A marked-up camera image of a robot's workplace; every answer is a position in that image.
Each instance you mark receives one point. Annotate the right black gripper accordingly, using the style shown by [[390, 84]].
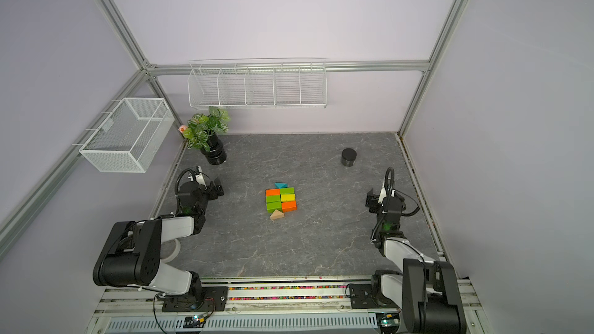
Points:
[[373, 202]]

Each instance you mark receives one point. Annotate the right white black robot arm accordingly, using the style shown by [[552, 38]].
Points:
[[424, 290]]

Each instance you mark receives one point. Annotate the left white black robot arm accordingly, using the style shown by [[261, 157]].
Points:
[[131, 256]]

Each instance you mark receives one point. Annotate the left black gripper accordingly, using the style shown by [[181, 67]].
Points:
[[213, 195]]

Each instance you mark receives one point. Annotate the long white wire basket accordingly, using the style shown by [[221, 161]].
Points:
[[258, 83]]

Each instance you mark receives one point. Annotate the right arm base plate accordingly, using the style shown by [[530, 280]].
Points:
[[364, 296]]

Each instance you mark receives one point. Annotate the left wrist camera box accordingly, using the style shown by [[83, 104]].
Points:
[[200, 179]]

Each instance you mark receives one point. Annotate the white mesh side basket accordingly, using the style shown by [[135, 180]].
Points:
[[129, 137]]

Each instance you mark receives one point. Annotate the teal small block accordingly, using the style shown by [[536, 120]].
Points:
[[280, 185]]

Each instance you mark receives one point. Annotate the green potted plant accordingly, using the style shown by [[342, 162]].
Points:
[[201, 133]]

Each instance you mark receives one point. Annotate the green block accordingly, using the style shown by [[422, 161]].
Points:
[[273, 199], [274, 206], [287, 190]]

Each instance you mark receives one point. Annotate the orange block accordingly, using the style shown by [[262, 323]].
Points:
[[274, 192], [289, 206]]

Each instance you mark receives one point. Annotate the white vented cable duct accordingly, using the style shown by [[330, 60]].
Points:
[[297, 323]]

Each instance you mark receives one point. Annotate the yellow block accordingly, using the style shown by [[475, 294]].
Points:
[[287, 197]]

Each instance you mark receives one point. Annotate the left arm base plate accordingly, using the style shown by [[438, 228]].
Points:
[[211, 299]]

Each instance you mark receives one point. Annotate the tan wooden triangle block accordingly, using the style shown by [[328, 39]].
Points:
[[276, 215]]

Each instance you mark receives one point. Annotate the tape roll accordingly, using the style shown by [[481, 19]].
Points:
[[174, 252]]

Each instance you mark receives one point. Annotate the black cylinder container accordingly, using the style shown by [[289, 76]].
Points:
[[348, 157]]

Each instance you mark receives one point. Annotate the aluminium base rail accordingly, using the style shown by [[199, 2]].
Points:
[[247, 296]]

